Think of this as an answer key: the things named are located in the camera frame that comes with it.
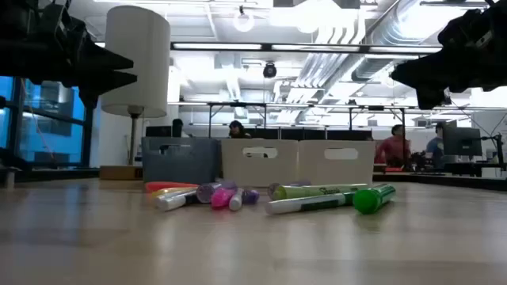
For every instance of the orange highlighter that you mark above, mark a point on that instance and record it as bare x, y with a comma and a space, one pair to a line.
166, 185

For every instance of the black computer monitor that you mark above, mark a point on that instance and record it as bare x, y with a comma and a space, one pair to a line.
461, 140

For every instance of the small black monitor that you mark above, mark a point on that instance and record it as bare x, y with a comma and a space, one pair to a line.
158, 131

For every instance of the black dry-erase marker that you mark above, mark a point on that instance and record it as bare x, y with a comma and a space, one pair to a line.
236, 202

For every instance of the green Sharpie highlighter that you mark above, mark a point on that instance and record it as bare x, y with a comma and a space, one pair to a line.
370, 200

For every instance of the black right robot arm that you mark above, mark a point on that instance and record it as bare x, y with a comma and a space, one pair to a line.
501, 59

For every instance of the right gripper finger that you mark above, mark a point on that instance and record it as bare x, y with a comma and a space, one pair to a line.
424, 81
424, 65

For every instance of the purple dry-erase marker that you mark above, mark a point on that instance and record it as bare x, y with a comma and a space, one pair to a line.
251, 196

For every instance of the white plastic bin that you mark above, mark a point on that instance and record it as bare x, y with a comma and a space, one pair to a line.
257, 170
336, 170

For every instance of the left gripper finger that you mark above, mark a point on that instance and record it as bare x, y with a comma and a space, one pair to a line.
111, 81
107, 59

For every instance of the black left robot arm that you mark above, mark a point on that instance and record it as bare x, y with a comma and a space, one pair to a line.
16, 47

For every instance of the black ceiling camera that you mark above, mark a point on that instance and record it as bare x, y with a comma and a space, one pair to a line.
269, 70

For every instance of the long ceiling light bar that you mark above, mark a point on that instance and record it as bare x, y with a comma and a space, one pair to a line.
269, 47

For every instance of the dark grey plastic bin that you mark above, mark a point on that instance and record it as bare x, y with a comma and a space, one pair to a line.
178, 162

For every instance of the black window frame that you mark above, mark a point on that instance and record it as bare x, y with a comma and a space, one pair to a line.
88, 134

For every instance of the yellow-green Sharpie highlighter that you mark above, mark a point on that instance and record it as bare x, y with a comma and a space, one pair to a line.
317, 191

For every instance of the pink highlighter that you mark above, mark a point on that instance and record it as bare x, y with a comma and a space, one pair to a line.
222, 197

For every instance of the black metal gantry frame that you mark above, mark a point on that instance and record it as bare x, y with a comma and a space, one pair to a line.
237, 104
376, 107

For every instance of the red dry-erase marker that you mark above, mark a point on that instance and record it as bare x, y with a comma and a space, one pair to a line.
172, 201

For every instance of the green dry-erase marker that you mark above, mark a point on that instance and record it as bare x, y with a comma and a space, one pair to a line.
301, 204

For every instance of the white shade wooden base lamp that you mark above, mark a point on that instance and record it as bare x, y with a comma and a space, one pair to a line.
134, 59

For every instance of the yellow highlighter pen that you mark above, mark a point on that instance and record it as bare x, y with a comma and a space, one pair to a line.
168, 192

